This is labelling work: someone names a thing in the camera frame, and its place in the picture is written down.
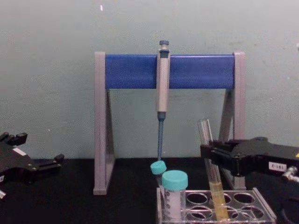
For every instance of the grey pipette stand blue bar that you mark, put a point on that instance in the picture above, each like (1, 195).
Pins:
(198, 71)

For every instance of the glass test tube yellow liquid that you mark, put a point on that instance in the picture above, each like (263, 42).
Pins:
(218, 189)

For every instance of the grey pipette with blue knob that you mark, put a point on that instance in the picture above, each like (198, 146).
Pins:
(162, 88)

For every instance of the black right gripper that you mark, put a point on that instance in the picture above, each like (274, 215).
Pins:
(259, 156)

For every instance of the blue pipette tip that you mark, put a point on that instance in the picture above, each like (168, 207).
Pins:
(160, 140)

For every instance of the large tube with teal cap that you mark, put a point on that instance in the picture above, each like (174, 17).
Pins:
(174, 180)

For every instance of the clear plastic tube rack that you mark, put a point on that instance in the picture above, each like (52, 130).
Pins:
(261, 205)

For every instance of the small tube with teal cap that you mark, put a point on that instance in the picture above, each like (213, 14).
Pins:
(158, 168)

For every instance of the black table cloth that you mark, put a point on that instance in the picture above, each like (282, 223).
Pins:
(70, 205)

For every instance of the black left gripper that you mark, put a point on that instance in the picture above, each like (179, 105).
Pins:
(14, 163)

